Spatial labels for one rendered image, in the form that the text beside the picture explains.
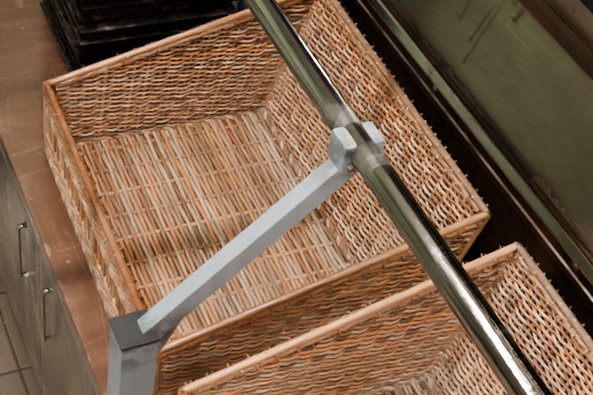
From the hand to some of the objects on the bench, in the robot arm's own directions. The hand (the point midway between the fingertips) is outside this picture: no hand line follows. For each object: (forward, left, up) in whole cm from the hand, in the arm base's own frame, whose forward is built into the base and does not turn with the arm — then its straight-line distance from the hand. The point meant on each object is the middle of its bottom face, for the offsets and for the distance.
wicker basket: (+8, +43, -60) cm, 74 cm away
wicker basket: (+69, +45, -60) cm, 102 cm away
